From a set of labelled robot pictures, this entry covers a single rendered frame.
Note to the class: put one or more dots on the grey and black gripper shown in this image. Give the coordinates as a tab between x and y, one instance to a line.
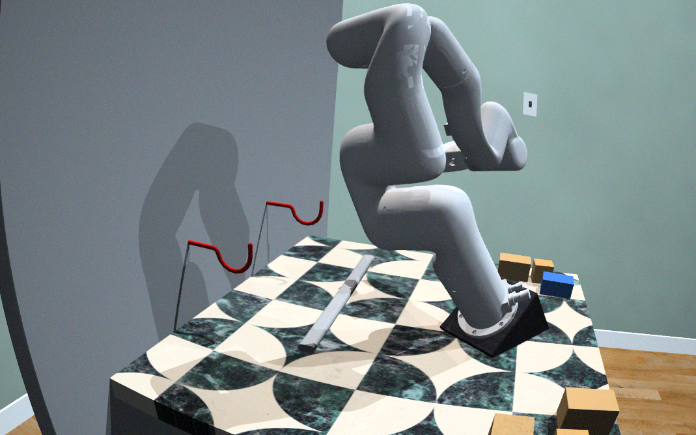
454	158

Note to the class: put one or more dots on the blue rectangular block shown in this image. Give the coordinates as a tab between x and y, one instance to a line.
557	285

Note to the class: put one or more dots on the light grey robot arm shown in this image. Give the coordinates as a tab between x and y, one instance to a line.
403	146

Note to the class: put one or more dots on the grey wall panel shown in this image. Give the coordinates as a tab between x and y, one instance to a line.
127	128

